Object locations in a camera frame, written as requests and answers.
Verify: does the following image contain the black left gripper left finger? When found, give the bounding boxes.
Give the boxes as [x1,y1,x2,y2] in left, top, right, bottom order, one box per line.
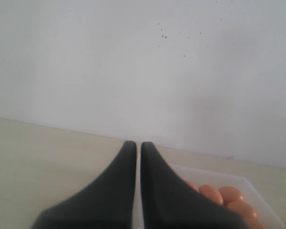
[32,141,136,229]

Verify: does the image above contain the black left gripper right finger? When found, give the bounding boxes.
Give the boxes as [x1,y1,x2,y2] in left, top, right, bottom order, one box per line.
[140,142,247,229]

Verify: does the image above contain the brown egg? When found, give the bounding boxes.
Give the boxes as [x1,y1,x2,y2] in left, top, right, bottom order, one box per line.
[218,186,244,206]
[245,219,264,229]
[185,180,199,192]
[226,200,258,219]
[198,184,224,205]

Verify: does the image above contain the clear plastic storage box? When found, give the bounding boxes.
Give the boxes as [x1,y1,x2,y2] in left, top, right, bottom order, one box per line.
[132,155,286,229]

